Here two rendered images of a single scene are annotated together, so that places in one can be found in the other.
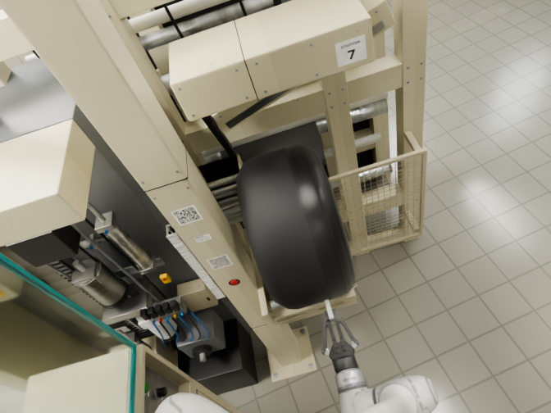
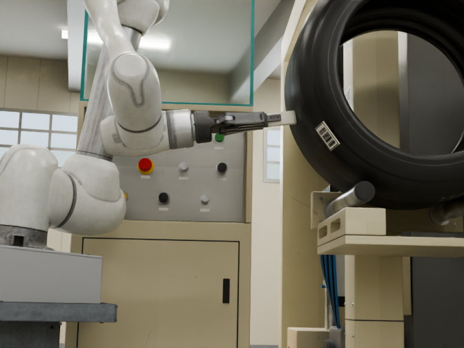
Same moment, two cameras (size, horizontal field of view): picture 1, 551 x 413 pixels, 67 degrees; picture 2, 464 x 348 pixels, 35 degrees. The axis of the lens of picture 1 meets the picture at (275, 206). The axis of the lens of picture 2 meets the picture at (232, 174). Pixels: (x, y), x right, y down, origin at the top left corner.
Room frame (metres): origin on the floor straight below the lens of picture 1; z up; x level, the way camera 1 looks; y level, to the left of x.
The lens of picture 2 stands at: (0.23, -1.64, 0.66)
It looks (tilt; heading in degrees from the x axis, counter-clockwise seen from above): 10 degrees up; 81
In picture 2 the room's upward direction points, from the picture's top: 1 degrees clockwise
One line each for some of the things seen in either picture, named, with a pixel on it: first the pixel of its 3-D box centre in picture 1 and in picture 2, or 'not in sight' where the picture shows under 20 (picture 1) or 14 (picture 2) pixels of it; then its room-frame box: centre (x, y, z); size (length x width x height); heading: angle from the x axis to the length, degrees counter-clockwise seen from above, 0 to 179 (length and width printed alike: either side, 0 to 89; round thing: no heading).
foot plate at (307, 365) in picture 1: (289, 352); not in sight; (0.93, 0.25, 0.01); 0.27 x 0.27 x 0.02; 83
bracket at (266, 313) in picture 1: (261, 276); (387, 212); (0.94, 0.17, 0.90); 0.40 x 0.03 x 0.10; 173
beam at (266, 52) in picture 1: (267, 52); not in sight; (1.20, -0.16, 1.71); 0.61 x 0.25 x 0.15; 83
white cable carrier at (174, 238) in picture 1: (200, 265); not in sight; (0.91, 0.34, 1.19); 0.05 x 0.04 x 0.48; 173
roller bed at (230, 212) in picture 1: (229, 192); not in sight; (1.33, 0.17, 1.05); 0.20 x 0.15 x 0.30; 83
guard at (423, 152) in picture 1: (339, 222); not in sight; (1.22, -0.27, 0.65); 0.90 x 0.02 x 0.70; 83
